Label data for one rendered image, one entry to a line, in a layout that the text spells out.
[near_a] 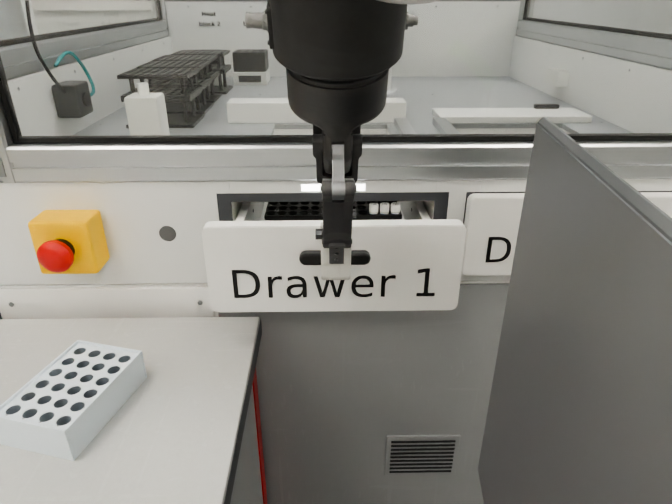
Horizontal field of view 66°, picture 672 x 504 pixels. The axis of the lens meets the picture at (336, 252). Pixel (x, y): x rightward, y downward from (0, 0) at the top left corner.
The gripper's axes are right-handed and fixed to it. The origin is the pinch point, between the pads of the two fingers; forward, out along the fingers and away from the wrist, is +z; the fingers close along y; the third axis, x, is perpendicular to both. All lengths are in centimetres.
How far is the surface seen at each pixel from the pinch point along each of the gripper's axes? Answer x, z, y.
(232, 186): -12.7, 3.7, -15.0
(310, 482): -4, 54, 3
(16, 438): -30.6, 10.7, 14.1
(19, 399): -31.4, 9.8, 10.5
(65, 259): -31.6, 7.3, -6.1
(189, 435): -14.7, 12.6, 13.1
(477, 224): 18.1, 7.5, -11.8
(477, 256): 18.7, 11.7, -10.3
